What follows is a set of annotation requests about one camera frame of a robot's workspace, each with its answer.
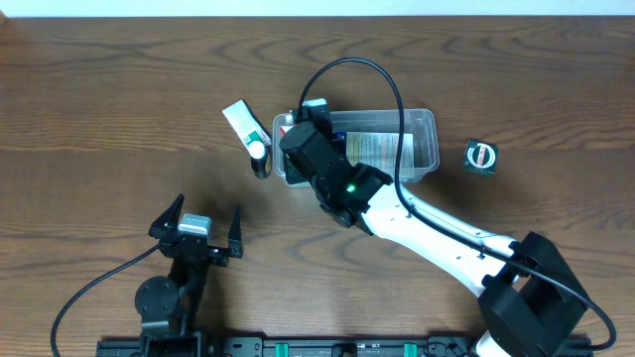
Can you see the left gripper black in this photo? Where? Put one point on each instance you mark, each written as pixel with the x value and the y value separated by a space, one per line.
pixel 193 246

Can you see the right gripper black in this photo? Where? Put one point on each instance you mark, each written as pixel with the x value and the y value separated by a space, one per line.
pixel 290 175

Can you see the red medicine box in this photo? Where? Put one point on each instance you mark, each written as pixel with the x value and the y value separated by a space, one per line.
pixel 283 130

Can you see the clear plastic container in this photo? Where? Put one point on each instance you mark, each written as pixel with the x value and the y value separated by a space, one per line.
pixel 418 122

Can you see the dark bottle white cap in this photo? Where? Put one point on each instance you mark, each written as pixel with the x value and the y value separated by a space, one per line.
pixel 259 159

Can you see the blue medicine box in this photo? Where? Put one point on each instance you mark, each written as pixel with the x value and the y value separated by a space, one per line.
pixel 379 150

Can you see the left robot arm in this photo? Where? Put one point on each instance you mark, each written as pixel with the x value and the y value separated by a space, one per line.
pixel 168 305

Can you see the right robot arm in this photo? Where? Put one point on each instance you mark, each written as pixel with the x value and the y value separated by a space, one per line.
pixel 359 164

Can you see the white green medicine box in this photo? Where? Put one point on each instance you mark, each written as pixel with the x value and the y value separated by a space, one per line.
pixel 247 127

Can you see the dark green square box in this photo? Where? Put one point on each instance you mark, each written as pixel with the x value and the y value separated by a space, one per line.
pixel 480 158

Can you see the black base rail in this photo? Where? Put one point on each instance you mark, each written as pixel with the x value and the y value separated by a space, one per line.
pixel 437 346

